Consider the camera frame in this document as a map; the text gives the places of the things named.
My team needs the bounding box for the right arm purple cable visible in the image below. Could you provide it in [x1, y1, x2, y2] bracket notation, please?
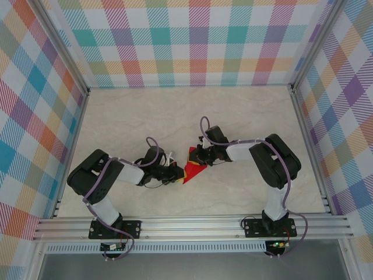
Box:
[199, 116, 309, 260]

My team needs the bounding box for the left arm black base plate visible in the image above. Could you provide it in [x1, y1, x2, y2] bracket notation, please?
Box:
[88, 219, 142, 240]

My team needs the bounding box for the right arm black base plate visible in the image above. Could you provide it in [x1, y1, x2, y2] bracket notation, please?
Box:
[243, 218, 297, 239]

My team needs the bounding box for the long aluminium mounting rail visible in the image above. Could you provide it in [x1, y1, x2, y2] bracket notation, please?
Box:
[31, 215, 355, 242]

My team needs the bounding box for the red cloth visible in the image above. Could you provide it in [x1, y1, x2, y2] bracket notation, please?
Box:
[182, 146, 208, 186]

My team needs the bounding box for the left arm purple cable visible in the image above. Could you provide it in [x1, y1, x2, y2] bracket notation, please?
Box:
[83, 136, 160, 261]

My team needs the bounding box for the aluminium corner post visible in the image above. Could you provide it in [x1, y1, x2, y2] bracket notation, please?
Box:
[31, 0, 92, 97]
[287, 0, 344, 93]

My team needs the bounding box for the perforated metal cable tray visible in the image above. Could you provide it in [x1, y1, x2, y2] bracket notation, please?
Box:
[45, 243, 272, 254]

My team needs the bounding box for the left gripper thin black cable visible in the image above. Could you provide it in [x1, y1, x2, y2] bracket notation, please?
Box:
[143, 179, 167, 188]

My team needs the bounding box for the aluminium side rail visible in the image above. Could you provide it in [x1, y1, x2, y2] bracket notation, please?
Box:
[288, 84, 335, 216]
[51, 87, 92, 219]

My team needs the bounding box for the aluminium frame leg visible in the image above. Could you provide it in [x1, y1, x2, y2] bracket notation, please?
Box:
[337, 237, 364, 280]
[24, 239, 49, 280]

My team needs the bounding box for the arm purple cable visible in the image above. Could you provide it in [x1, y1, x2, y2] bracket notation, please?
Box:
[199, 116, 309, 260]
[83, 136, 160, 261]

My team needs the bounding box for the grey sheet metal panel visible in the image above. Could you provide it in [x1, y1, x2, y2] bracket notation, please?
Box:
[37, 251, 350, 280]

